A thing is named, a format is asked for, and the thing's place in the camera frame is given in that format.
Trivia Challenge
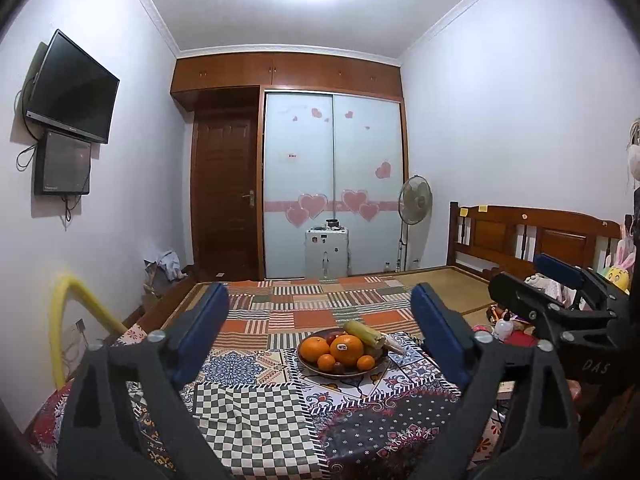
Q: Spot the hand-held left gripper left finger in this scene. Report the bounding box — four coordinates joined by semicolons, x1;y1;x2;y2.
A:
57;281;231;480

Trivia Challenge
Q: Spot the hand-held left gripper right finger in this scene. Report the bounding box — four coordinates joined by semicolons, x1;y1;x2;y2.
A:
406;281;582;480

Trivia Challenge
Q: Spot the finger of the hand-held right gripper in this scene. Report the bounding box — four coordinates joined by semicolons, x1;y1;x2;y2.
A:
533;253;634;319
487;271;627;344

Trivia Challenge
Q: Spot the green corn cob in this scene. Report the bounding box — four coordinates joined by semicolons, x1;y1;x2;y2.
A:
356;327;387;350

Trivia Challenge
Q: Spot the large orange with sticker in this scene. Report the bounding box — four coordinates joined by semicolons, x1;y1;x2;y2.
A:
330;335;364;367

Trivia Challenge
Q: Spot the purple plate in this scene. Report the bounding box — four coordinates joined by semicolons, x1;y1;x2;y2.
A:
296;327;391;380

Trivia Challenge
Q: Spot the pink cloth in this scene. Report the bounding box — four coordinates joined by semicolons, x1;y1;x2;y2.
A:
524;274;568;302

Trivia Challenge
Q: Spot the small white bottle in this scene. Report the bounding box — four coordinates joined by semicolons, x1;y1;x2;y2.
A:
492;309;516;339

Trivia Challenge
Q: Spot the wooden bed headboard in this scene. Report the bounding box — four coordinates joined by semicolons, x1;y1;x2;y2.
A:
446;201;624;282

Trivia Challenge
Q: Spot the bamboo bed mat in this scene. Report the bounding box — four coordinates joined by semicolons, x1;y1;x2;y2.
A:
394;265;494;317

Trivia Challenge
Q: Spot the yellow plush toy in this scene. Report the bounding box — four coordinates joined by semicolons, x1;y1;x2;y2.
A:
602;239;633;295

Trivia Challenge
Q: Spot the pile of clothes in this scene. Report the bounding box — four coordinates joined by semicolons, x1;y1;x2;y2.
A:
143;248;183;287

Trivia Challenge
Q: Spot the patchwork blanket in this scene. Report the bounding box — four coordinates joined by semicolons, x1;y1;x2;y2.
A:
25;275;507;480

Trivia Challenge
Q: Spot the standing electric fan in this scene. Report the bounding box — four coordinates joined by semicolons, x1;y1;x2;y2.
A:
397;174;434;274

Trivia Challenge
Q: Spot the yellow foam tube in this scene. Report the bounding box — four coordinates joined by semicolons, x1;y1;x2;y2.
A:
49;274;129;391

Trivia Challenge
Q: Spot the white hanging object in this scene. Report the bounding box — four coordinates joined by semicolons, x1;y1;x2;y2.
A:
624;117;640;182

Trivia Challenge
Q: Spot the dark wooden door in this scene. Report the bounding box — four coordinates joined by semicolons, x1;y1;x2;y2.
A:
191;114;261;282

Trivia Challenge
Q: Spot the sliding wardrobe with pink hearts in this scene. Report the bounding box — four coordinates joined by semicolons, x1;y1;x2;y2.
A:
259;89;409;280

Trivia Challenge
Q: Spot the wooden overhead cabinet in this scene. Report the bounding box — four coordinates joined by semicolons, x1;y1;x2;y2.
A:
170;51;405;112

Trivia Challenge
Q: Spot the wooden bed side rail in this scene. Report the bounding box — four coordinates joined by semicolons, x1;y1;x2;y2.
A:
122;272;201;333

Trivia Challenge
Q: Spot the wall socket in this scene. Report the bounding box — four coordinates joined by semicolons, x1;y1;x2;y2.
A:
61;319;89;347

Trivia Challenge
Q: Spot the small black wall monitor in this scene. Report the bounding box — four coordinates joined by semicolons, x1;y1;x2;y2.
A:
33;129;93;196

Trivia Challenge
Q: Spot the black wall cable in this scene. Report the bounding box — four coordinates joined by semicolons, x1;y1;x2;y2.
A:
15;87;83;223

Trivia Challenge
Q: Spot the wall-mounted black television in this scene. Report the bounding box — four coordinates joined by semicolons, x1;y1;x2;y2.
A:
25;28;121;145

